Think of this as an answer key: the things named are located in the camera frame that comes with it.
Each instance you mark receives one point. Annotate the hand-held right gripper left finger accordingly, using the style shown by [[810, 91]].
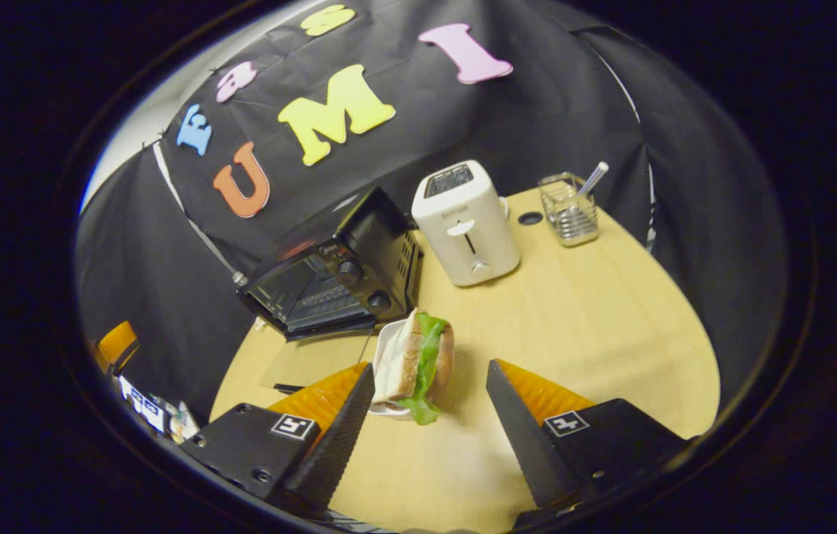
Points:
[[333, 437]]

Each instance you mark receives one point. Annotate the lettuce sandwich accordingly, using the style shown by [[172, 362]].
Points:
[[407, 363]]

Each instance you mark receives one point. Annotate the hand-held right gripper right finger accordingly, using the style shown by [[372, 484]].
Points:
[[519, 426]]

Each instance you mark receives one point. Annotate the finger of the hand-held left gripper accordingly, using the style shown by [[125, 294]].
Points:
[[118, 341]]

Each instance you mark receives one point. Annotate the black electric oven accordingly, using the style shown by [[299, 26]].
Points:
[[370, 237]]

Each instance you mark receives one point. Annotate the white toaster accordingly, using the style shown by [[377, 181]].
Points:
[[463, 222]]

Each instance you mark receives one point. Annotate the white rectangular dish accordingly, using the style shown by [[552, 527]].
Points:
[[386, 335]]

